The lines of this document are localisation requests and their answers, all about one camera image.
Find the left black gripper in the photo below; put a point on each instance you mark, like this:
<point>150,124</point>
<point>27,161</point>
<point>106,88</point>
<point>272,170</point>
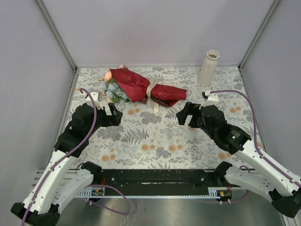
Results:
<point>114,119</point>

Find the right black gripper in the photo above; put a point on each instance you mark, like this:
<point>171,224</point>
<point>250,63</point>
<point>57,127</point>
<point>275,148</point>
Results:
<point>190,108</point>

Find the artificial flower bunch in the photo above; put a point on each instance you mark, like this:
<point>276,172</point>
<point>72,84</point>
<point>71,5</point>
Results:
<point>111,89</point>

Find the red wrapping paper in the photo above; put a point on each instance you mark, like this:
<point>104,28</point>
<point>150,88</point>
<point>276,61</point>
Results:
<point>140,89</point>

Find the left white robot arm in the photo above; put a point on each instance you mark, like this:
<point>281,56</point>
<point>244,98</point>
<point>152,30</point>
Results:
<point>44,205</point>

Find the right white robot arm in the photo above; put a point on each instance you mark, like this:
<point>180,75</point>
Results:
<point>273,181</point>

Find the white ribbed vase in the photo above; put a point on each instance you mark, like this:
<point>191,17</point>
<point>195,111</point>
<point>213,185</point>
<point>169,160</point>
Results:
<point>208,68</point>

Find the floral table mat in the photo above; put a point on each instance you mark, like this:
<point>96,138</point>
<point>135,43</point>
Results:
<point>148,140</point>

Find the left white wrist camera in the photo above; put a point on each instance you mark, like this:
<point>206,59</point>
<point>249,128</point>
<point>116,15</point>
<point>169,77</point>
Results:
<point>97,97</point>

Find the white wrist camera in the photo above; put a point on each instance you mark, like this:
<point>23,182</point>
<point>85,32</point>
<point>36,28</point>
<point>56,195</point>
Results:
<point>97,97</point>
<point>210,98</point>

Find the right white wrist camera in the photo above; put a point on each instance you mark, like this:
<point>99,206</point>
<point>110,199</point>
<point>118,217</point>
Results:
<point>210,98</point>

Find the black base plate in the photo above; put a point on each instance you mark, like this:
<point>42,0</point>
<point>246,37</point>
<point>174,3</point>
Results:
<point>169,180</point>

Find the white slotted cable duct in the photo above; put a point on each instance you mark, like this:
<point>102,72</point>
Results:
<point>205,193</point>

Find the left aluminium frame post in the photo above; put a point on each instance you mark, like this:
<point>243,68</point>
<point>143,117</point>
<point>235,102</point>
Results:
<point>45,13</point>

